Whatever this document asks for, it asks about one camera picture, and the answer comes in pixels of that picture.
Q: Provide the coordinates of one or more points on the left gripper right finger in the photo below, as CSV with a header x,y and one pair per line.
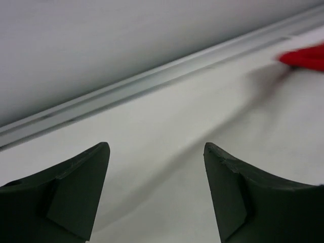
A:
x,y
252,205

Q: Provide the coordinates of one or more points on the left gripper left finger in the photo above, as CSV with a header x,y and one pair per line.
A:
x,y
58,204

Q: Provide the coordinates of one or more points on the red patterned pillowcase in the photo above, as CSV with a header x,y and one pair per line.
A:
x,y
308,58

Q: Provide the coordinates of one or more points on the aluminium table frame rail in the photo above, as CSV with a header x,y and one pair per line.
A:
x,y
127,89

